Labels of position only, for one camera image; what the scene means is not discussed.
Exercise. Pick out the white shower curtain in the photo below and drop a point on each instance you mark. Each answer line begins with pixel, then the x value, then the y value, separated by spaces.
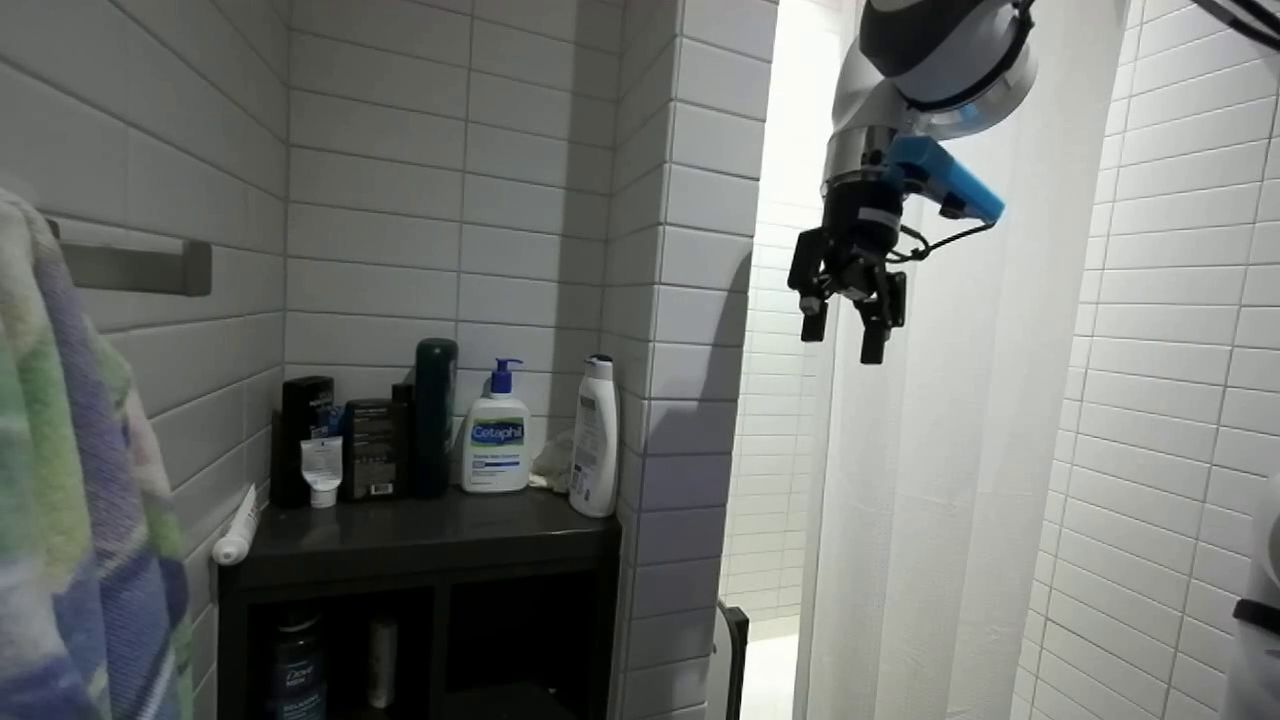
pixel 934 532

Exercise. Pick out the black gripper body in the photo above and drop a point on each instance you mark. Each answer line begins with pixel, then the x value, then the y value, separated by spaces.
pixel 853 235

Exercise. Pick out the small white upturned tube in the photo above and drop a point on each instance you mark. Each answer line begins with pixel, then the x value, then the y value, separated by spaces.
pixel 320 471

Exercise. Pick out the white blue pump lotion bottle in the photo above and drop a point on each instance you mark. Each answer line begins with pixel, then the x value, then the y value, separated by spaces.
pixel 496 447

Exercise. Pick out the dark wooden shelf unit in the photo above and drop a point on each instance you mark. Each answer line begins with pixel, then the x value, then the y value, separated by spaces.
pixel 424 532

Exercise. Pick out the dark bottle with label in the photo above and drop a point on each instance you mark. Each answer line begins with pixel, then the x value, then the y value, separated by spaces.
pixel 298 667

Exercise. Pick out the dark rectangular box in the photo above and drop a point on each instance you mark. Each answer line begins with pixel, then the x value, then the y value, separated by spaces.
pixel 374 454

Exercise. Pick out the black bottle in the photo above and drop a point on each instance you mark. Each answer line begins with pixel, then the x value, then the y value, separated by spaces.
pixel 298 441

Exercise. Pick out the tall dark green bottle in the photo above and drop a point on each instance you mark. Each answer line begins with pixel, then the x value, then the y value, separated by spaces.
pixel 432 415

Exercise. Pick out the slim pale bottle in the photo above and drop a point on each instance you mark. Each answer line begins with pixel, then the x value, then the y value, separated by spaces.
pixel 382 663

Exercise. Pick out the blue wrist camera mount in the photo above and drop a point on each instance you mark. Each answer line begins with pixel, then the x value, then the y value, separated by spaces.
pixel 941 171

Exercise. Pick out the striped green blue towel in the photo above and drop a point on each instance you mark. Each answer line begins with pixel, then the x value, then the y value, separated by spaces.
pixel 64 532

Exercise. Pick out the white plastic bottle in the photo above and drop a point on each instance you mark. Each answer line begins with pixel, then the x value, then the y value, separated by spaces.
pixel 593 441

